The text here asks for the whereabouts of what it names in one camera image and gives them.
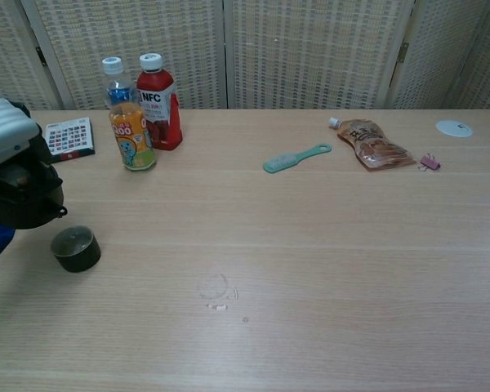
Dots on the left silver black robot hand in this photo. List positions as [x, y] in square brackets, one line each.
[4, 130]

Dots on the woven folding screen panel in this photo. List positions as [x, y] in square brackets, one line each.
[8, 53]
[445, 53]
[310, 53]
[155, 28]

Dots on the orange drink bottle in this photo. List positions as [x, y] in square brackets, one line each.
[132, 139]

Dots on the patterned card box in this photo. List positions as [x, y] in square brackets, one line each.
[71, 136]

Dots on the black teapot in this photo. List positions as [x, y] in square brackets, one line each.
[20, 212]

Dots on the green plastic brush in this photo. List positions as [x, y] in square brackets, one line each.
[277, 164]

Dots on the white round grommet cover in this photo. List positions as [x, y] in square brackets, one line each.
[449, 127]

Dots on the red juice bottle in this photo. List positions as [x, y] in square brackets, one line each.
[163, 130]

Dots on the small grey cup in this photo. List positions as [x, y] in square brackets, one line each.
[79, 261]

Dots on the pink binder clip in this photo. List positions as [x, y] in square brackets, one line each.
[430, 164]

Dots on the brown sauce pouch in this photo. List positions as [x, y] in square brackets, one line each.
[375, 147]

